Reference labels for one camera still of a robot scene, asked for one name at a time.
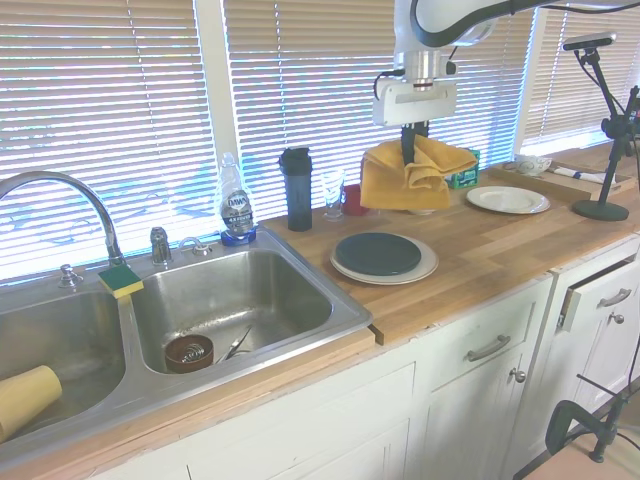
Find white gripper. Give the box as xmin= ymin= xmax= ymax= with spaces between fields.
xmin=372 ymin=77 xmax=458 ymax=166

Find yellow terry towel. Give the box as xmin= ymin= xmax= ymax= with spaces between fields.
xmin=359 ymin=134 xmax=477 ymax=211

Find small white round plate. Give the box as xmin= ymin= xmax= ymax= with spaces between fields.
xmin=466 ymin=185 xmax=552 ymax=215

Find dark blue round plate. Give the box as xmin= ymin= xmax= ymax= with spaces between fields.
xmin=334 ymin=232 xmax=424 ymax=276

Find large cream round plate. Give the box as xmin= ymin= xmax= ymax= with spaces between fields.
xmin=329 ymin=234 xmax=440 ymax=287

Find green cardboard box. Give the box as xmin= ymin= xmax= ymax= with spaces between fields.
xmin=444 ymin=147 xmax=481 ymax=190

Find red cup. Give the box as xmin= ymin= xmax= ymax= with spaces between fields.
xmin=340 ymin=183 xmax=371 ymax=217

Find clear drinking glass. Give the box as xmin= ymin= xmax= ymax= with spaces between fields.
xmin=320 ymin=168 xmax=346 ymax=223

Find white window blind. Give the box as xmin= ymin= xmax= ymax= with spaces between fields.
xmin=520 ymin=4 xmax=640 ymax=150
xmin=222 ymin=0 xmax=536 ymax=224
xmin=0 ymin=0 xmax=222 ymax=287

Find white patterned bowl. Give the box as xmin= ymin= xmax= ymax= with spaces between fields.
xmin=513 ymin=153 xmax=553 ymax=177

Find black tumbler bottle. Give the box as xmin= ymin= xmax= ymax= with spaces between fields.
xmin=278 ymin=146 xmax=314 ymax=233

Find wooden tray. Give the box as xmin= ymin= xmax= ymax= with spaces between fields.
xmin=487 ymin=158 xmax=640 ymax=202

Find rolled white napkin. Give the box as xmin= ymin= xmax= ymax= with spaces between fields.
xmin=552 ymin=166 xmax=607 ymax=182

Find clear dish soap bottle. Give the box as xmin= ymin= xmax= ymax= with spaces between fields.
xmin=218 ymin=152 xmax=259 ymax=247

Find chrome sink sprayer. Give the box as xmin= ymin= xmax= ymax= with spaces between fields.
xmin=177 ymin=236 xmax=211 ymax=257

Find stainless steel double sink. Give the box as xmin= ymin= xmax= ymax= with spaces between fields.
xmin=0 ymin=227 xmax=375 ymax=454

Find metal tongs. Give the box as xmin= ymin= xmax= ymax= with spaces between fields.
xmin=215 ymin=324 xmax=254 ymax=364

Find brown bowl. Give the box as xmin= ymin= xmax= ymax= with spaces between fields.
xmin=164 ymin=333 xmax=216 ymax=374

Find black clamp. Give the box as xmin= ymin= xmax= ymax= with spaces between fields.
xmin=543 ymin=373 xmax=630 ymax=464

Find yellow and green sponge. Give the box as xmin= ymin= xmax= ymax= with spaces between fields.
xmin=97 ymin=265 xmax=145 ymax=300

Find chrome gooseneck faucet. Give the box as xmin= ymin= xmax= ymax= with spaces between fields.
xmin=0 ymin=170 xmax=127 ymax=267

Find chrome soap dispenser cap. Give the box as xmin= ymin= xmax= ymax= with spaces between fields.
xmin=56 ymin=263 xmax=84 ymax=290

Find yellow plastic cup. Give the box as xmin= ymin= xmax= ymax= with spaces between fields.
xmin=0 ymin=364 xmax=64 ymax=444

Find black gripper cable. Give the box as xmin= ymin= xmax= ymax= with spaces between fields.
xmin=373 ymin=68 xmax=407 ymax=100

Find black camera stand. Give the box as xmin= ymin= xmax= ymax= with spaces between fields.
xmin=572 ymin=47 xmax=640 ymax=222

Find grey stereo camera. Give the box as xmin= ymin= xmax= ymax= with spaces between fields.
xmin=562 ymin=31 xmax=619 ymax=53

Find long metal drawer handle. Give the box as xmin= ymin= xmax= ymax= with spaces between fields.
xmin=465 ymin=333 xmax=512 ymax=363

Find short metal drawer handle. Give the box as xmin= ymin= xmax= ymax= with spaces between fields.
xmin=596 ymin=287 xmax=633 ymax=309

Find chrome faucet handle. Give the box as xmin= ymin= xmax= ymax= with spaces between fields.
xmin=149 ymin=225 xmax=174 ymax=266

